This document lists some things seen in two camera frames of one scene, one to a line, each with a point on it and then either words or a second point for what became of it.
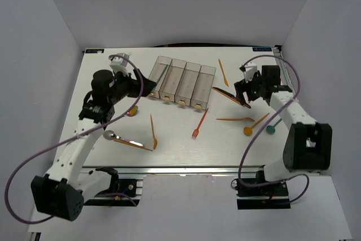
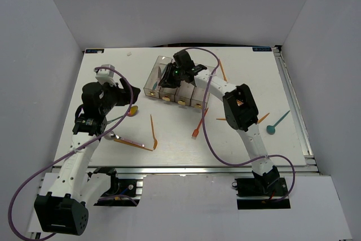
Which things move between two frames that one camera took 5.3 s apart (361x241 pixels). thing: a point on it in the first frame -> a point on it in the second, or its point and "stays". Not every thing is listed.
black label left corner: [95, 51] stays
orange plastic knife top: [225, 78] stays
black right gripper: [240, 87] -> [166, 81]
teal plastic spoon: [271, 129] stays
